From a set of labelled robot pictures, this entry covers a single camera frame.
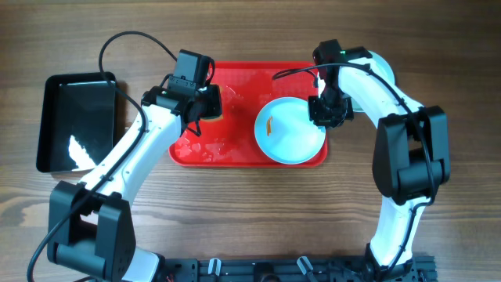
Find light blue plate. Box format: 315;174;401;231
254;97;326;165
351;51;396;113

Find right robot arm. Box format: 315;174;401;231
308;41;451;278

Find black water basin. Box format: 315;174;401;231
36;72;117;173

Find red plastic tray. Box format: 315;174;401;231
169;61;318;168

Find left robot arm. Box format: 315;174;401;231
42;84;222;281

